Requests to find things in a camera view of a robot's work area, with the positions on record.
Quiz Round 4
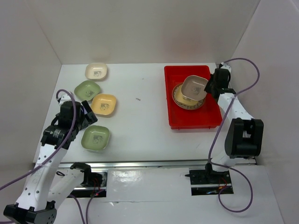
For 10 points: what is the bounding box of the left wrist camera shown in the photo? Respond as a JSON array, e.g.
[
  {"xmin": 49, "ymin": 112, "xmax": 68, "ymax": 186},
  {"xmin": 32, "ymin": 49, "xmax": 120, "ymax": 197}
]
[{"xmin": 57, "ymin": 94, "xmax": 71, "ymax": 105}]

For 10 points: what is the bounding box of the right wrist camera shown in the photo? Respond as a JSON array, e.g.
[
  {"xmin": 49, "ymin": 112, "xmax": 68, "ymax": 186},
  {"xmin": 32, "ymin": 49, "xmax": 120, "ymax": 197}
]
[{"xmin": 218, "ymin": 62, "xmax": 232, "ymax": 73}]

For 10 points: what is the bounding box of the aluminium front rail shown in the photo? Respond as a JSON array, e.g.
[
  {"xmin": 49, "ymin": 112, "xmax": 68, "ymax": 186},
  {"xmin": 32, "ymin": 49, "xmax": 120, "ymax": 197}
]
[{"xmin": 56, "ymin": 158, "xmax": 234, "ymax": 170}]

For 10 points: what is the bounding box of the green square panda plate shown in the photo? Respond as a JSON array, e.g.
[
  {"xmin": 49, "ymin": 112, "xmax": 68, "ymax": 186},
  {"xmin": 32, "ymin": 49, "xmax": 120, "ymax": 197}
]
[
  {"xmin": 81, "ymin": 125, "xmax": 110, "ymax": 152},
  {"xmin": 74, "ymin": 80, "xmax": 101, "ymax": 101}
]

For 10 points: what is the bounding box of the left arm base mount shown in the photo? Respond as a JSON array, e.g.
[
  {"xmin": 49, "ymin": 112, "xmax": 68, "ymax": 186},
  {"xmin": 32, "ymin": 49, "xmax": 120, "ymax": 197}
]
[{"xmin": 71, "ymin": 170, "xmax": 108, "ymax": 198}]

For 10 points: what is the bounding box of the round floral brown-rimmed plate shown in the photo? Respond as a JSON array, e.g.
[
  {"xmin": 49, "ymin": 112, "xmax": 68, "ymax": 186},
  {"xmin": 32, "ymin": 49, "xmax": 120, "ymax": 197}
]
[{"xmin": 172, "ymin": 84, "xmax": 206, "ymax": 110}]

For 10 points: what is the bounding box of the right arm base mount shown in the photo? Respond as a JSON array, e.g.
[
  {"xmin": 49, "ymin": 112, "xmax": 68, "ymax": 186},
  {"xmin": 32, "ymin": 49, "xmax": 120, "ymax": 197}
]
[{"xmin": 185, "ymin": 169, "xmax": 234, "ymax": 196}]

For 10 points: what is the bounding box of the cream square panda plate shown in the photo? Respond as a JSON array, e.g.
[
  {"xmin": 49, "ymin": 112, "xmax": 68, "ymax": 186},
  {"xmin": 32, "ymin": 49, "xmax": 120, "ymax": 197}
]
[{"xmin": 85, "ymin": 63, "xmax": 108, "ymax": 81}]

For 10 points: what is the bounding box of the yellow square panda plate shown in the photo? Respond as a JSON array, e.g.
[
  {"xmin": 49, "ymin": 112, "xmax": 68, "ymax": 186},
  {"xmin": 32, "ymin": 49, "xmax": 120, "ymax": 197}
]
[
  {"xmin": 174, "ymin": 85, "xmax": 187, "ymax": 104},
  {"xmin": 91, "ymin": 93, "xmax": 117, "ymax": 116}
]

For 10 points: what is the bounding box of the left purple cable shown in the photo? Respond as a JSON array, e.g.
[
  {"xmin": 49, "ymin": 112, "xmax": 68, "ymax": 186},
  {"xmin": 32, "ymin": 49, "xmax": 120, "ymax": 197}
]
[{"xmin": 0, "ymin": 89, "xmax": 106, "ymax": 224}]

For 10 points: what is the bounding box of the brown square panda plate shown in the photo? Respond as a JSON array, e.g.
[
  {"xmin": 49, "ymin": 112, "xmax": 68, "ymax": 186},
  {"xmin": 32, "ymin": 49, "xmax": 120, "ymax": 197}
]
[{"xmin": 181, "ymin": 75, "xmax": 208, "ymax": 101}]

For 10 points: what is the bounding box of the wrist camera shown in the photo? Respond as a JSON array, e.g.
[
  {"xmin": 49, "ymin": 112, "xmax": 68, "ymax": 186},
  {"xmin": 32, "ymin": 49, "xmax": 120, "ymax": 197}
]
[
  {"xmin": 57, "ymin": 94, "xmax": 71, "ymax": 105},
  {"xmin": 218, "ymin": 62, "xmax": 232, "ymax": 73}
]

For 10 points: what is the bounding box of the red plastic bin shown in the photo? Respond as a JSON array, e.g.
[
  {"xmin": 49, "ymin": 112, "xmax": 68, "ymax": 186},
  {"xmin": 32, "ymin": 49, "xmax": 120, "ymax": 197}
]
[{"xmin": 164, "ymin": 65, "xmax": 222, "ymax": 129}]

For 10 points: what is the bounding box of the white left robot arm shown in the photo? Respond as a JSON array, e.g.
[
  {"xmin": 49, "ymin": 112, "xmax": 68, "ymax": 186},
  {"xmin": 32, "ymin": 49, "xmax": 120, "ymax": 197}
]
[{"xmin": 3, "ymin": 101, "xmax": 102, "ymax": 224}]

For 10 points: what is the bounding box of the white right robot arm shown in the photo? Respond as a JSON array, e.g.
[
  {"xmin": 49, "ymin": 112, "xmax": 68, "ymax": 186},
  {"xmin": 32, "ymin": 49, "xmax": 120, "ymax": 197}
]
[{"xmin": 204, "ymin": 68, "xmax": 264, "ymax": 183}]

